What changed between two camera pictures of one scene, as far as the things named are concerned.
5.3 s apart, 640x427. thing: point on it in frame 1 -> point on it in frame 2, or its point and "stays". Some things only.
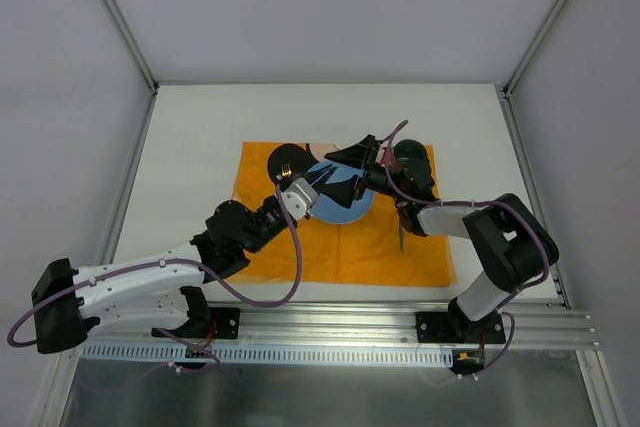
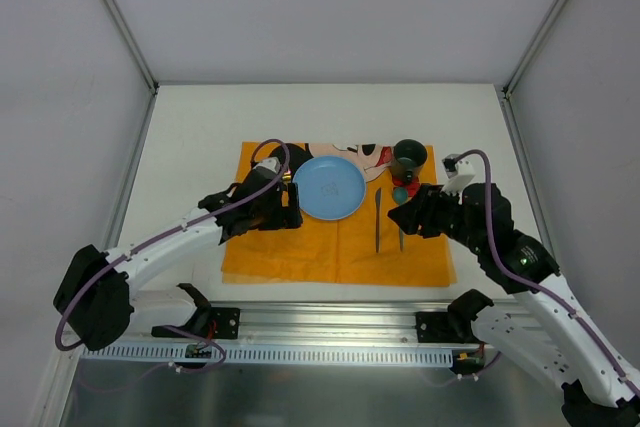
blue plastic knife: [402, 233] -> [378, 193]
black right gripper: [364, 167] -> [423, 212]
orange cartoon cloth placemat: [364, 251] stays
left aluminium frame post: [119, 17] stays
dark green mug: [412, 154] stays
